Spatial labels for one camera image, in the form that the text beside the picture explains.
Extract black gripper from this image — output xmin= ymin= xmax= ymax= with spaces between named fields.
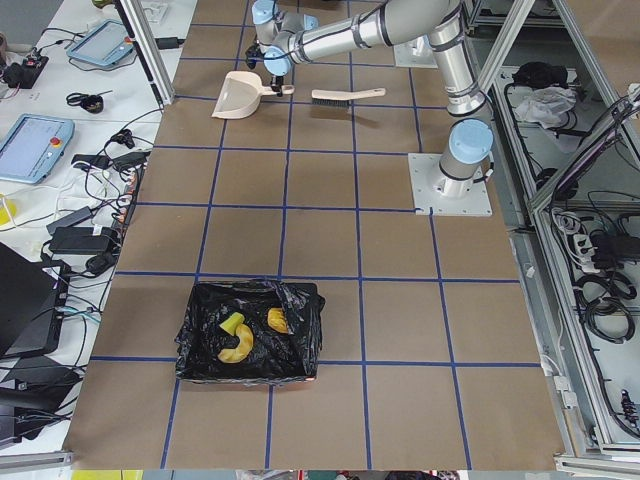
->
xmin=270 ymin=75 xmax=284 ymax=97

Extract beige plastic dustpan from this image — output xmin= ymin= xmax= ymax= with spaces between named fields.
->
xmin=211 ymin=71 xmax=295 ymax=120

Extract beige hand brush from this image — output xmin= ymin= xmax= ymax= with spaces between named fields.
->
xmin=311 ymin=88 xmax=386 ymax=108

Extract orange round peel piece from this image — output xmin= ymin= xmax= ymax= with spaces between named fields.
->
xmin=267 ymin=308 xmax=289 ymax=334

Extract yellow wedge peel piece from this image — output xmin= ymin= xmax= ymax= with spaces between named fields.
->
xmin=219 ymin=312 xmax=245 ymax=336

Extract pale curved peel piece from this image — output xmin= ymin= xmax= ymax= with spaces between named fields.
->
xmin=218 ymin=324 xmax=254 ymax=364

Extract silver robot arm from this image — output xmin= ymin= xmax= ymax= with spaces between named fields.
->
xmin=252 ymin=1 xmax=486 ymax=118

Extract black bag lined bin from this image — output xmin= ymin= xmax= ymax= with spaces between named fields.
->
xmin=175 ymin=280 xmax=325 ymax=385

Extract power strip with plugs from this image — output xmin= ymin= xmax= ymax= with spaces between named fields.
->
xmin=112 ymin=164 xmax=147 ymax=236

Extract blue teach pendant far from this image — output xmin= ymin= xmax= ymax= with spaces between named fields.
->
xmin=66 ymin=20 xmax=134 ymax=71

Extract blue teach pendant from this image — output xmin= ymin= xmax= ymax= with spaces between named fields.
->
xmin=66 ymin=20 xmax=134 ymax=71
xmin=1 ymin=114 xmax=75 ymax=185

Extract black tape roll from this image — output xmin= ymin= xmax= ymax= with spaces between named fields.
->
xmin=80 ymin=95 xmax=104 ymax=114

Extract black power adapter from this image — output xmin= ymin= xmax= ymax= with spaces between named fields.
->
xmin=48 ymin=227 xmax=119 ymax=255

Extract blue teach pendant near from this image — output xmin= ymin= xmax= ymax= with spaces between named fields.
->
xmin=1 ymin=114 xmax=75 ymax=185

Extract white crumpled cloth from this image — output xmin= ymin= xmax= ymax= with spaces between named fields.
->
xmin=514 ymin=86 xmax=577 ymax=129

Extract black laptop computer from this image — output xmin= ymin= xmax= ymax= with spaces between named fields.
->
xmin=1 ymin=244 xmax=70 ymax=360

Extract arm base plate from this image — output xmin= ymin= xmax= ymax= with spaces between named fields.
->
xmin=408 ymin=153 xmax=493 ymax=217
xmin=393 ymin=35 xmax=437 ymax=69

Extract aluminium frame post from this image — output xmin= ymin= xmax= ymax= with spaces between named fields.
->
xmin=114 ymin=0 xmax=175 ymax=108

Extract coiled black cables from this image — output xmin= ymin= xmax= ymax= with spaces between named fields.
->
xmin=574 ymin=272 xmax=636 ymax=346

